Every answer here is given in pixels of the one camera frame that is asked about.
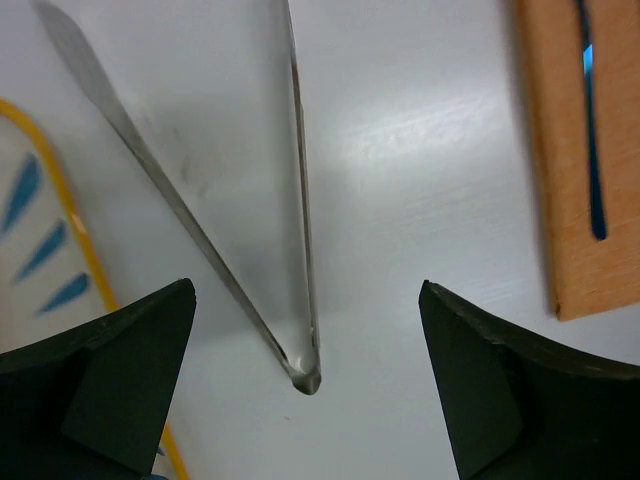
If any orange cloth placemat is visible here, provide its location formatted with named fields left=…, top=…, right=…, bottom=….
left=512, top=1, right=639, bottom=321

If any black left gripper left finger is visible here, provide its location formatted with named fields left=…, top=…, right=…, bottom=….
left=1, top=279, right=196, bottom=479

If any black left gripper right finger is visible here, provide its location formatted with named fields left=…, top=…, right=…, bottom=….
left=419, top=281, right=639, bottom=479

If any blue patterned yellow-rimmed tray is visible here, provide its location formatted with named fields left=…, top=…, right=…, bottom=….
left=1, top=102, right=188, bottom=479

